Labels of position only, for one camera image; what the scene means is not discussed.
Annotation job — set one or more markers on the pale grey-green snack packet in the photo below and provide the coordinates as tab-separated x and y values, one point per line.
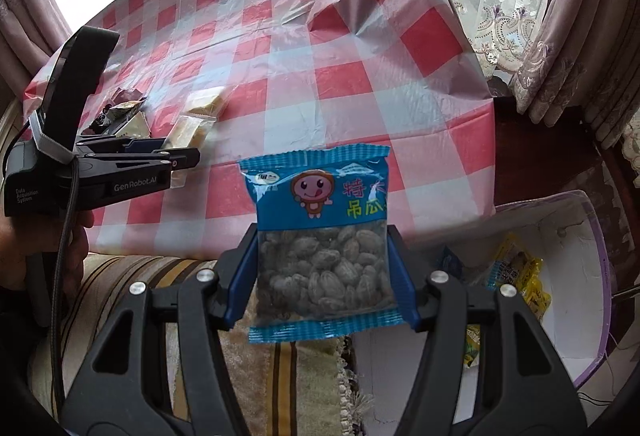
135	126

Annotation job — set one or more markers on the striped plush cushion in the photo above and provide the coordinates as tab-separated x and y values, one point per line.
290	391

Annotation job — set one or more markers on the dark foil snack wrapper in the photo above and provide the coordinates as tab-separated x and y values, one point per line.
105	116

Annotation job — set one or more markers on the person's left hand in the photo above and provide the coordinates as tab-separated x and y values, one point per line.
15	241

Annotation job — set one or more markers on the yellow gold snack packet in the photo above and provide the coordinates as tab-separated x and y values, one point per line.
520	281

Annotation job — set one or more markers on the cream snack packet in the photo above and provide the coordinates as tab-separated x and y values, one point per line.
185	132
205	101

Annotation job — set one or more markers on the blue cartoon seed packet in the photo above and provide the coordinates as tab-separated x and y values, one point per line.
320	196

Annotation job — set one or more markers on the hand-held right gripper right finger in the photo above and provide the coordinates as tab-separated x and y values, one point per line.
402	281

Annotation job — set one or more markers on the red white checkered tablecloth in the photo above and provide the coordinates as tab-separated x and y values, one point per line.
350	91

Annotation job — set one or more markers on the taupe curtain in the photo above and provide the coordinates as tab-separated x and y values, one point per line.
20	16
590	41

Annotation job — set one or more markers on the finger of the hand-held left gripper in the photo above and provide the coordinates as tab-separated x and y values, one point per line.
142	145
150	160

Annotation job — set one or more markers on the silver green snack packet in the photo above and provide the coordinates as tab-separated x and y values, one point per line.
472	346

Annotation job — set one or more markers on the white box with purple rim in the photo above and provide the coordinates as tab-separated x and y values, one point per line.
565	326

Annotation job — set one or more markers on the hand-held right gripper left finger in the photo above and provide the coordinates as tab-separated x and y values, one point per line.
240	276

